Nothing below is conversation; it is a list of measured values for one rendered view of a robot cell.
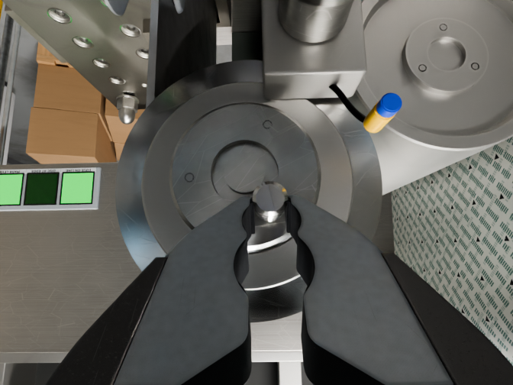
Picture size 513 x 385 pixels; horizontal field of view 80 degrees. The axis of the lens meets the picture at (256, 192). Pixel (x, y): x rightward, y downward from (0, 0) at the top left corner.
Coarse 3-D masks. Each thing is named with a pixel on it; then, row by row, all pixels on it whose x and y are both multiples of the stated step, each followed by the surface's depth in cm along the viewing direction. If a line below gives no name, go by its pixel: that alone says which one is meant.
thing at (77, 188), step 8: (64, 176) 51; (72, 176) 51; (80, 176) 51; (88, 176) 51; (64, 184) 51; (72, 184) 51; (80, 184) 51; (88, 184) 51; (64, 192) 51; (72, 192) 51; (80, 192) 51; (88, 192) 51; (64, 200) 51; (72, 200) 51; (80, 200) 50; (88, 200) 50
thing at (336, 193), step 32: (224, 96) 17; (256, 96) 17; (160, 128) 17; (320, 128) 17; (160, 160) 17; (320, 160) 17; (160, 192) 17; (320, 192) 16; (352, 192) 16; (160, 224) 16; (256, 256) 16; (288, 256) 16; (256, 288) 16
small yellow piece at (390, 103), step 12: (384, 96) 12; (396, 96) 12; (348, 108) 15; (372, 108) 13; (384, 108) 12; (396, 108) 12; (360, 120) 15; (372, 120) 13; (384, 120) 13; (372, 132) 14
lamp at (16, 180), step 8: (0, 176) 52; (8, 176) 52; (16, 176) 52; (0, 184) 51; (8, 184) 51; (16, 184) 51; (0, 192) 51; (8, 192) 51; (16, 192) 51; (0, 200) 51; (8, 200) 51; (16, 200) 51
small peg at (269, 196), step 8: (264, 184) 12; (272, 184) 12; (280, 184) 12; (256, 192) 12; (264, 192) 12; (272, 192) 12; (280, 192) 12; (256, 200) 12; (264, 200) 12; (272, 200) 12; (280, 200) 12; (256, 208) 12; (264, 208) 12; (272, 208) 12; (280, 208) 12; (264, 216) 12; (272, 216) 12; (280, 216) 14
